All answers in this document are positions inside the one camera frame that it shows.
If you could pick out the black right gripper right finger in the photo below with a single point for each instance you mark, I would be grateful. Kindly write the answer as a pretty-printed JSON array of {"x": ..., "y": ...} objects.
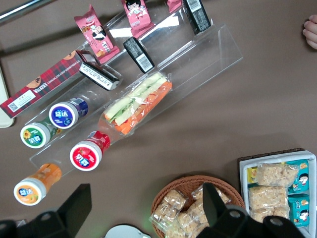
[{"x": 218, "y": 218}]

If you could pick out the teal snack packet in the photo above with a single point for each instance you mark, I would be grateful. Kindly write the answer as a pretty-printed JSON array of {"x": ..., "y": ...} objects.
[
  {"x": 299, "y": 210},
  {"x": 298, "y": 177}
]

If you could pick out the red tartan shortbread box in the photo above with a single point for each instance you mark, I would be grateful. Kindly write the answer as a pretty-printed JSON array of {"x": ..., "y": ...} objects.
[{"x": 44, "y": 86}]

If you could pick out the orange gum bottle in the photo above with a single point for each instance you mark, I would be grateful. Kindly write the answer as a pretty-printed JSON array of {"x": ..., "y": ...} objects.
[{"x": 29, "y": 192}]

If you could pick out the beige plastic serving tray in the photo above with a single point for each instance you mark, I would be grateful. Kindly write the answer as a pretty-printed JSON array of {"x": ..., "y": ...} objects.
[{"x": 6, "y": 116}]

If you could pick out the silver reach grabber tool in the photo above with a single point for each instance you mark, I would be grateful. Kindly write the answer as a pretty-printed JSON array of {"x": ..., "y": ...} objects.
[{"x": 24, "y": 9}]

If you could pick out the round wicker basket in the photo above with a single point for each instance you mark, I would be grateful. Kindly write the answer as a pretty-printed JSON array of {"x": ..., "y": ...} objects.
[{"x": 188, "y": 181}]

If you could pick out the yellow snack packet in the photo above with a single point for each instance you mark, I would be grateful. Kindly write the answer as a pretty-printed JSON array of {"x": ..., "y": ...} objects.
[{"x": 252, "y": 174}]

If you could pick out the small black snack box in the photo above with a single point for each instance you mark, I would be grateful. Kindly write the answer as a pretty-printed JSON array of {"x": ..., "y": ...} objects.
[
  {"x": 138, "y": 54},
  {"x": 198, "y": 17},
  {"x": 99, "y": 77}
]

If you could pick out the clear acrylic tiered stand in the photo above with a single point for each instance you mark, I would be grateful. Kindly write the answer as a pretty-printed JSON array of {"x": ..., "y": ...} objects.
[{"x": 210, "y": 54}]

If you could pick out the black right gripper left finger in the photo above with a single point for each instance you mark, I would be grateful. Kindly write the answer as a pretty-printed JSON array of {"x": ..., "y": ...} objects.
[{"x": 69, "y": 215}]

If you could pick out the pink snack packet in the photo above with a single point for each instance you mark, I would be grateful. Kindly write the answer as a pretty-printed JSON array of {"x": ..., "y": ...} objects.
[
  {"x": 137, "y": 17},
  {"x": 174, "y": 5},
  {"x": 96, "y": 34}
]

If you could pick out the green gum bottle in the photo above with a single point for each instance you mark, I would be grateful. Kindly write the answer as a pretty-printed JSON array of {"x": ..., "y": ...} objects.
[{"x": 34, "y": 135}]

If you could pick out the person's bare hand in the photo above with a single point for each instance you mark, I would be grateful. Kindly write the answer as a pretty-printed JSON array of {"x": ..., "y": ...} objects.
[{"x": 312, "y": 32}]

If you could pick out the white rectangular snack tray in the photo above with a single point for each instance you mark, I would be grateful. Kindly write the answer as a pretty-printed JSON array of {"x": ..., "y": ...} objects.
[{"x": 244, "y": 198}]

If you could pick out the wrapped triangle sandwich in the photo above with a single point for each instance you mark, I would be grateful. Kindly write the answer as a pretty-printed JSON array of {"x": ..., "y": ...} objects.
[{"x": 138, "y": 104}]

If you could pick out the red lid yogurt cup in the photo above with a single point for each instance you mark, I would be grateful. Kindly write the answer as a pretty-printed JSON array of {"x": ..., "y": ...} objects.
[{"x": 85, "y": 155}]

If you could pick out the blue gum bottle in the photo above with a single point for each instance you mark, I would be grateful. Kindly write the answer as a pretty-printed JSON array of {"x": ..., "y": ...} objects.
[{"x": 64, "y": 115}]

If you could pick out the clear rice cracker packet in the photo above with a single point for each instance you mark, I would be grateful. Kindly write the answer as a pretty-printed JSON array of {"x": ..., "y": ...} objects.
[
  {"x": 190, "y": 218},
  {"x": 198, "y": 194},
  {"x": 173, "y": 233},
  {"x": 168, "y": 205},
  {"x": 277, "y": 174},
  {"x": 268, "y": 198},
  {"x": 268, "y": 215}
]

